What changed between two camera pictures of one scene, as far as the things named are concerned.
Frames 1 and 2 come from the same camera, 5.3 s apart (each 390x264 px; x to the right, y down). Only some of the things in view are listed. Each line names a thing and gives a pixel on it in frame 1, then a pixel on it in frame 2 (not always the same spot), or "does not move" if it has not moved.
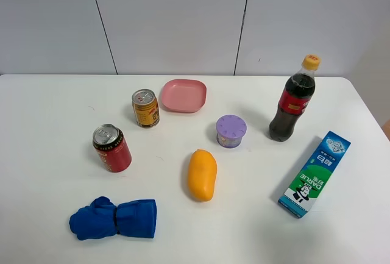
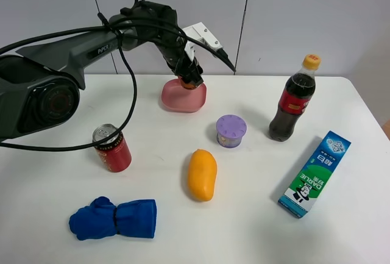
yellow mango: (202, 173) does not move
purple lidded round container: (230, 129) does not move
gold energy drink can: (146, 108) to (187, 86)
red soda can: (111, 144) does not move
